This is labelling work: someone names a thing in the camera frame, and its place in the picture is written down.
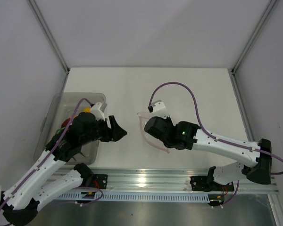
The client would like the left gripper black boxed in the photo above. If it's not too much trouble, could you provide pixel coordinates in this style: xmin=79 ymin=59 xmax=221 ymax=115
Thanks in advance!
xmin=81 ymin=115 xmax=127 ymax=145

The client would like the clear zip top bag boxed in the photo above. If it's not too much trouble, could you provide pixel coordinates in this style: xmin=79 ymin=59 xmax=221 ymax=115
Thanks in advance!
xmin=137 ymin=112 xmax=170 ymax=153

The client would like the orange papaya slice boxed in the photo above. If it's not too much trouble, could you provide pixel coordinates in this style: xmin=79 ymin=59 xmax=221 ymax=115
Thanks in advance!
xmin=61 ymin=115 xmax=76 ymax=129

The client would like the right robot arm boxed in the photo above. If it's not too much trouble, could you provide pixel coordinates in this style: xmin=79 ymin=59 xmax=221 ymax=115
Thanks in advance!
xmin=144 ymin=116 xmax=272 ymax=190

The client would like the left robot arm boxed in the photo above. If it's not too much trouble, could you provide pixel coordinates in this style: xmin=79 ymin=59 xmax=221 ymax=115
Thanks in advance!
xmin=0 ymin=112 xmax=127 ymax=226

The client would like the yellow lemon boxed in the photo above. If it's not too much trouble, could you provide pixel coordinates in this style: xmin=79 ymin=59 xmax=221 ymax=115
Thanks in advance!
xmin=83 ymin=107 xmax=91 ymax=113

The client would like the green onion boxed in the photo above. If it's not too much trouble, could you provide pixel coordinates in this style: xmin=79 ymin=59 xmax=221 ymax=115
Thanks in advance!
xmin=53 ymin=133 xmax=86 ymax=161

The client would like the clear plastic bin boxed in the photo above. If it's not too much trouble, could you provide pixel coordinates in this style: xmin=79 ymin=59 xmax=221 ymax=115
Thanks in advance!
xmin=33 ymin=92 xmax=106 ymax=165

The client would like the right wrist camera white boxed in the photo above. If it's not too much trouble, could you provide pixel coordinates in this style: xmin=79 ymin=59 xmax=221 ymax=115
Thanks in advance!
xmin=151 ymin=100 xmax=170 ymax=119

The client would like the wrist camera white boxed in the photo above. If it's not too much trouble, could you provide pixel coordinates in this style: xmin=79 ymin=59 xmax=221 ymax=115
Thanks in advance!
xmin=91 ymin=102 xmax=107 ymax=121
xmin=151 ymin=100 xmax=170 ymax=119

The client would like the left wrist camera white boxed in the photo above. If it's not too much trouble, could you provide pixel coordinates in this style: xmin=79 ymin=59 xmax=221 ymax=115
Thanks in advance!
xmin=91 ymin=102 xmax=107 ymax=121

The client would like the aluminium mounting rail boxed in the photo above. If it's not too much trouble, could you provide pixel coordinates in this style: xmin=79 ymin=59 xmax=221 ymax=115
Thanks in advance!
xmin=47 ymin=167 xmax=280 ymax=194

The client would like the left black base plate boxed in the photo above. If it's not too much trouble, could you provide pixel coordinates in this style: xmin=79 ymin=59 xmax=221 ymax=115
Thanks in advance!
xmin=90 ymin=174 xmax=108 ymax=190

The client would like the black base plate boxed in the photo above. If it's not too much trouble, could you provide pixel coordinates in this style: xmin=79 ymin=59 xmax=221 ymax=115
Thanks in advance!
xmin=90 ymin=174 xmax=108 ymax=190
xmin=190 ymin=176 xmax=234 ymax=192

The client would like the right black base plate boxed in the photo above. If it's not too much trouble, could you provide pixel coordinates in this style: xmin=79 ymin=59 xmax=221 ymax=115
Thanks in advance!
xmin=190 ymin=176 xmax=234 ymax=192

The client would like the white slotted cable duct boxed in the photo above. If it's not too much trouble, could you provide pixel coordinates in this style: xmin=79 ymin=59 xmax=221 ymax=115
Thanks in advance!
xmin=57 ymin=192 xmax=209 ymax=203

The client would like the left aluminium frame post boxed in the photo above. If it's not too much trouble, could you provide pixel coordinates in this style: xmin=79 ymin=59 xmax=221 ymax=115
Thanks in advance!
xmin=27 ymin=0 xmax=70 ymax=74

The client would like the aluminium frame post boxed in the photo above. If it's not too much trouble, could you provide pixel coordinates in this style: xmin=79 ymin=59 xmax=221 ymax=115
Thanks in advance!
xmin=231 ymin=0 xmax=280 ymax=75
xmin=27 ymin=0 xmax=70 ymax=74

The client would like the right aluminium frame post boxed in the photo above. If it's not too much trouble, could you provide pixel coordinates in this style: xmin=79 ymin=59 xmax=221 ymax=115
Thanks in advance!
xmin=231 ymin=0 xmax=280 ymax=75

